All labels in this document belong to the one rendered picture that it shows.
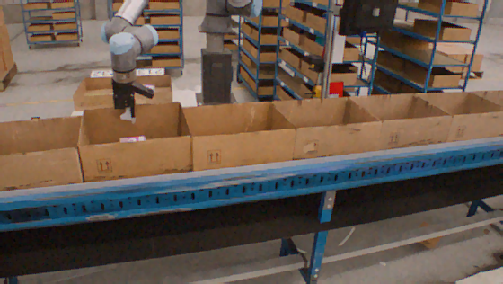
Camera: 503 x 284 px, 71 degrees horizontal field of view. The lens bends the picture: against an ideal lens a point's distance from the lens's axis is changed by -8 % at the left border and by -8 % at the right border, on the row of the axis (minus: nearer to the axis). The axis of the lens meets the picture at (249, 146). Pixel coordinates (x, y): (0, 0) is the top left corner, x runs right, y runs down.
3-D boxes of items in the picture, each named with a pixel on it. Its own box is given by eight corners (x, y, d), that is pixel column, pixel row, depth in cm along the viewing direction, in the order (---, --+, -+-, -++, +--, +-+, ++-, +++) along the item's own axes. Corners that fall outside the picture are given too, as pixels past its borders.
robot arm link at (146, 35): (136, 21, 148) (116, 31, 139) (160, 25, 145) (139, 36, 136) (139, 42, 154) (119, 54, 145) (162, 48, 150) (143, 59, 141)
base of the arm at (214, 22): (199, 25, 239) (201, 9, 235) (229, 27, 243) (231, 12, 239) (201, 30, 222) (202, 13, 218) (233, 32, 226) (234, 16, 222)
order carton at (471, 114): (461, 119, 208) (468, 91, 201) (500, 141, 183) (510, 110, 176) (406, 123, 198) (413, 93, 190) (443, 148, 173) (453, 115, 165)
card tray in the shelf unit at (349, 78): (300, 71, 325) (301, 60, 321) (331, 70, 334) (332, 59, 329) (322, 86, 291) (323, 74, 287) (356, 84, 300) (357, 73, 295)
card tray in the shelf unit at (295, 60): (280, 57, 365) (281, 47, 361) (309, 57, 374) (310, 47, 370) (298, 69, 331) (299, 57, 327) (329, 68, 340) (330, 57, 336)
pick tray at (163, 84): (171, 87, 272) (170, 74, 268) (173, 107, 239) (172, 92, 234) (130, 89, 266) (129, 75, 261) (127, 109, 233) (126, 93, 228)
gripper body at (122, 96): (114, 100, 153) (111, 74, 145) (136, 98, 155) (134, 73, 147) (114, 110, 147) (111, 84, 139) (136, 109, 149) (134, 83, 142)
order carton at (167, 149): (181, 136, 168) (180, 101, 159) (192, 175, 144) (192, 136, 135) (89, 145, 157) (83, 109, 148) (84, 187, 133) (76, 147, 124)
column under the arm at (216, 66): (194, 93, 263) (194, 46, 248) (232, 92, 267) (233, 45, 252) (197, 107, 240) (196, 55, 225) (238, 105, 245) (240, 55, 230)
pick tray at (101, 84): (126, 89, 266) (125, 75, 261) (120, 109, 232) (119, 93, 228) (85, 91, 260) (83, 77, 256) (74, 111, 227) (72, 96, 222)
